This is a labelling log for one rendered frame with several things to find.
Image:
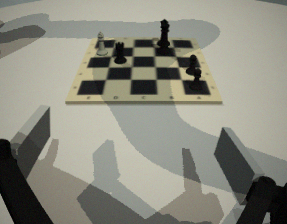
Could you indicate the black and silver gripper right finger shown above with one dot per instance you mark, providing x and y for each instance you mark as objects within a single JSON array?
[{"x": 248, "y": 183}]

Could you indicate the black and cream chessboard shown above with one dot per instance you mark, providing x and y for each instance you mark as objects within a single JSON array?
[{"x": 146, "y": 77}]

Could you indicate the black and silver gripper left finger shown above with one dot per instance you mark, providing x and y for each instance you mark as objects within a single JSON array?
[{"x": 24, "y": 150}]

